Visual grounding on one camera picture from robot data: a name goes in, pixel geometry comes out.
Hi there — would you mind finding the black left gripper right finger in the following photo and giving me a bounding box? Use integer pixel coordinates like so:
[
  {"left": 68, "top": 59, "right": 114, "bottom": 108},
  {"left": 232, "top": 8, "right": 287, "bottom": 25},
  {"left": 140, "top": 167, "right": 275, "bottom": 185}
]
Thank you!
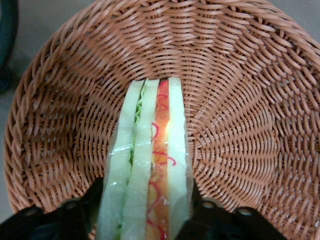
[{"left": 174, "top": 185, "right": 289, "bottom": 240}]

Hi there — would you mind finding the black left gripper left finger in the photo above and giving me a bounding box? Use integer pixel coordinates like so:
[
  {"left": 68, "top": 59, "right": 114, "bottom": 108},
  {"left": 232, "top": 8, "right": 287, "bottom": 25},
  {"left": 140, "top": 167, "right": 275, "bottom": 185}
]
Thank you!
[{"left": 0, "top": 177, "right": 105, "bottom": 240}]

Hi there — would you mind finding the triangle sandwich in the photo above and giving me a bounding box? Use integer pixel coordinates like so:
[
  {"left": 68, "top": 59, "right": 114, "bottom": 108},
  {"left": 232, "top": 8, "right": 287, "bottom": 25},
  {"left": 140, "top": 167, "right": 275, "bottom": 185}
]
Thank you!
[{"left": 95, "top": 77, "right": 195, "bottom": 240}]

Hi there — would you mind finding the round brown wicker basket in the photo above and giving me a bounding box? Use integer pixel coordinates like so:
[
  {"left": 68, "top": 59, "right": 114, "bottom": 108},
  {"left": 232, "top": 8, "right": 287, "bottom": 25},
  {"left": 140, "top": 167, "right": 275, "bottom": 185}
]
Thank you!
[{"left": 3, "top": 0, "right": 320, "bottom": 240}]

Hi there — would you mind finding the black power cable with plug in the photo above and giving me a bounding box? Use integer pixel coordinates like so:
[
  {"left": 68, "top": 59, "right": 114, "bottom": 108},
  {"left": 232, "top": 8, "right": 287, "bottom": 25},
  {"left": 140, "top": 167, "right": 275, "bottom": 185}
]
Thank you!
[{"left": 0, "top": 0, "right": 20, "bottom": 94}]

